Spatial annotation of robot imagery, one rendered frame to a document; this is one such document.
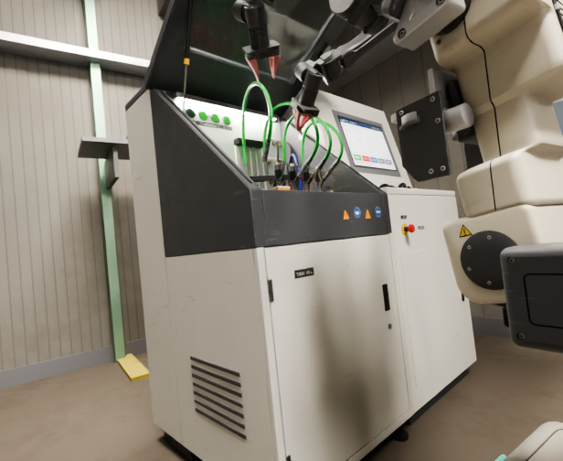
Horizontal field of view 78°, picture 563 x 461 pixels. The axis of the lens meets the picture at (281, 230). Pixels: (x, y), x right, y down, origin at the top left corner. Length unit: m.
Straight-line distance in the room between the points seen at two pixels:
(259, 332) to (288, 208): 0.36
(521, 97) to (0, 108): 3.26
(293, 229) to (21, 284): 2.50
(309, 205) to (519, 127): 0.59
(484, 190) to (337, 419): 0.82
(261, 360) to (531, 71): 0.85
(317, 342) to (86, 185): 2.58
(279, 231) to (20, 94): 2.80
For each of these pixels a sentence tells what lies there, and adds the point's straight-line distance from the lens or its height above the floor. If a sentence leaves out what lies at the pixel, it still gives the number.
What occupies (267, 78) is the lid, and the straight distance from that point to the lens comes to 1.73.
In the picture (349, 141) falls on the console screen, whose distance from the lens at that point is 1.85.
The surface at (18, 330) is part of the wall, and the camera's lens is 3.24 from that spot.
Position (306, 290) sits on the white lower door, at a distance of 1.06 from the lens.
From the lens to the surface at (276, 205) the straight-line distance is 0.99.
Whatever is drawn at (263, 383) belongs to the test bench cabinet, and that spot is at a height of 0.42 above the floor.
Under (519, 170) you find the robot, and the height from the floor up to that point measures 0.87.
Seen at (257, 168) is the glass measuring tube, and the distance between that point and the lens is 1.68.
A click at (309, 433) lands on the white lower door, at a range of 1.14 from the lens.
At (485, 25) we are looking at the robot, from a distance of 0.74.
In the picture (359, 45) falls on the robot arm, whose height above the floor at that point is 1.40.
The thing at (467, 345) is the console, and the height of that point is 0.18.
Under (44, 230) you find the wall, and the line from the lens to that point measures 3.22.
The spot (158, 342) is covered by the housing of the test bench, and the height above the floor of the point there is 0.44.
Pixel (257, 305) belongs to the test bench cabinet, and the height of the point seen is 0.63.
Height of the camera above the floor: 0.79
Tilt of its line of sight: 2 degrees up
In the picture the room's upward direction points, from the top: 6 degrees counter-clockwise
